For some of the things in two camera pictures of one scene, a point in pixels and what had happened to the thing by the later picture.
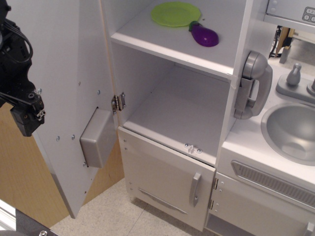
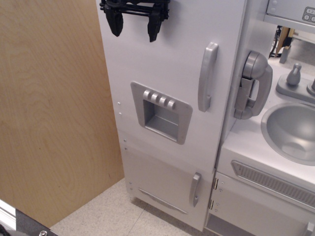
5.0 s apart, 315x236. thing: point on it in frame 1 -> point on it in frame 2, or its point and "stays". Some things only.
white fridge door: (70, 68) -> (170, 67)
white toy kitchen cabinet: (214, 102) stays
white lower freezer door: (168, 179) stays
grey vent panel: (274, 184) stays
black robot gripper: (15, 56) -> (156, 9)
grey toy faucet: (294, 86) stays
